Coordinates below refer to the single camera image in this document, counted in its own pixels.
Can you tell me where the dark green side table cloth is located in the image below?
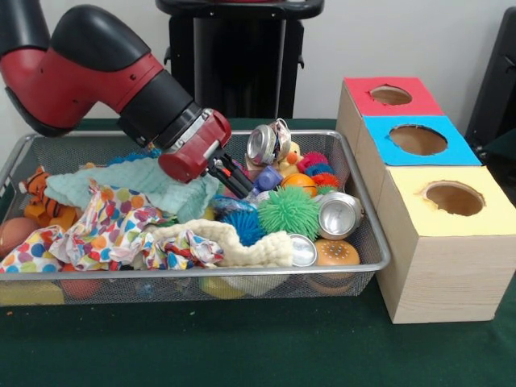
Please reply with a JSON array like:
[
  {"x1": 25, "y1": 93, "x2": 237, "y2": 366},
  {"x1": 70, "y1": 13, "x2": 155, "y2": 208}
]
[{"x1": 482, "y1": 127, "x2": 516, "y2": 162}]

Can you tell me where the polka dot colourful cloth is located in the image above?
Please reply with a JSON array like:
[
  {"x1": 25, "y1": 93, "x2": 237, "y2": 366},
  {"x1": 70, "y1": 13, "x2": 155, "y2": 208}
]
[{"x1": 0, "y1": 184, "x2": 225, "y2": 275}]

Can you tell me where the mint green fuzzy cloth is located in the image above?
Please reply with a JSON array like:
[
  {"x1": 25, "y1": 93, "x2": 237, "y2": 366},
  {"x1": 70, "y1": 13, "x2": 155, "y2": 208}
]
[{"x1": 44, "y1": 156, "x2": 223, "y2": 223}]

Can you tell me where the blue spiky rubber ball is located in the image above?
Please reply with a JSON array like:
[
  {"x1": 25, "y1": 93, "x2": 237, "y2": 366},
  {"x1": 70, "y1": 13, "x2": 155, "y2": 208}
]
[{"x1": 219, "y1": 210, "x2": 267, "y2": 247}]

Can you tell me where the brown toy football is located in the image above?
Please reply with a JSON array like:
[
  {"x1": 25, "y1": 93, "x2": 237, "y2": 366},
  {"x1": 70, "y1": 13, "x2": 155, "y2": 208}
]
[{"x1": 0, "y1": 216, "x2": 41, "y2": 259}]

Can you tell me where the cream knitted cloth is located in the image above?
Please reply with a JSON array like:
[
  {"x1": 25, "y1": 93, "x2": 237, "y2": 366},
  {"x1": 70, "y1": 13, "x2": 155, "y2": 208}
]
[{"x1": 145, "y1": 219, "x2": 293, "y2": 268}]

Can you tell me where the black upright panel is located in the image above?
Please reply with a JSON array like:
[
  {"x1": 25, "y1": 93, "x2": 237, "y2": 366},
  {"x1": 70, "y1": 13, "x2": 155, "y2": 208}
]
[{"x1": 466, "y1": 6, "x2": 516, "y2": 162}]

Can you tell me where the smooth silver can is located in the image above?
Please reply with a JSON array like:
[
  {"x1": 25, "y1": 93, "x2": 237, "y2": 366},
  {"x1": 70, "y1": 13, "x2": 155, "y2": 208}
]
[{"x1": 317, "y1": 191, "x2": 364, "y2": 240}]

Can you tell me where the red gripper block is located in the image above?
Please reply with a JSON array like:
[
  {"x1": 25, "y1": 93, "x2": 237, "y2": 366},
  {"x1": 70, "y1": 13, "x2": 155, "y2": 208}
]
[{"x1": 158, "y1": 108, "x2": 256, "y2": 200}]

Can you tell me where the wooden box with three holes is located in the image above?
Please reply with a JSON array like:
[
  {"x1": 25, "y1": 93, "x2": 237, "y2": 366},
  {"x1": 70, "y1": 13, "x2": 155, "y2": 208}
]
[{"x1": 335, "y1": 77, "x2": 516, "y2": 325}]

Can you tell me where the crushed silver can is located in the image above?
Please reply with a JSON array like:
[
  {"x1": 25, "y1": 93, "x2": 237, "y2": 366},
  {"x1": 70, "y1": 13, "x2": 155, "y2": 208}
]
[{"x1": 246, "y1": 119, "x2": 293, "y2": 169}]

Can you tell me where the toy burger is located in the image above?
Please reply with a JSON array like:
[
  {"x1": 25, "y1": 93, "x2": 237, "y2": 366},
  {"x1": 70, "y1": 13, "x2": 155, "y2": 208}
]
[{"x1": 313, "y1": 238, "x2": 361, "y2": 271}]

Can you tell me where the green spiky rubber ball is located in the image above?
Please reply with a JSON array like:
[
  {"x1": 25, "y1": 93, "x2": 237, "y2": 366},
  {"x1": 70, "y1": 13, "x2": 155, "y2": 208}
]
[{"x1": 258, "y1": 185, "x2": 322, "y2": 241}]

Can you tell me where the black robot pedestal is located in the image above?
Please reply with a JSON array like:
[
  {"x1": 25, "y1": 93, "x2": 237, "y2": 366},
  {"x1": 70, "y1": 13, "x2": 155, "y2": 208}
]
[{"x1": 156, "y1": 0, "x2": 325, "y2": 120}]

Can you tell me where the shallow wire mesh bin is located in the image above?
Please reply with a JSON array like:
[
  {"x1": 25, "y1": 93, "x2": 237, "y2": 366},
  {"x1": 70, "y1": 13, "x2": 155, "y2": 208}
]
[{"x1": 0, "y1": 129, "x2": 392, "y2": 306}]

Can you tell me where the small orange basketball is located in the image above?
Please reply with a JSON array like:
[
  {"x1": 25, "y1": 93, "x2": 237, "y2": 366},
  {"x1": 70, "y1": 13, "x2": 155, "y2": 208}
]
[{"x1": 281, "y1": 173, "x2": 317, "y2": 197}]

